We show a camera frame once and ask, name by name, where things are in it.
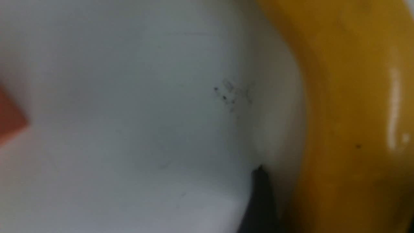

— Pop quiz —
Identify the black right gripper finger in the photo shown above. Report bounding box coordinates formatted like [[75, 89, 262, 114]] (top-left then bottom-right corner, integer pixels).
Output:
[[238, 165, 285, 233]]

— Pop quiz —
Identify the yellow banana toy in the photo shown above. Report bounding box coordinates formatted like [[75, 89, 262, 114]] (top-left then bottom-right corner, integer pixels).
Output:
[[258, 0, 414, 233]]

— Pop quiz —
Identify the orange foam cube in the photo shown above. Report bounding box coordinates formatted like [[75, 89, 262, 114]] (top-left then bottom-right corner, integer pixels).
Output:
[[0, 85, 29, 147]]

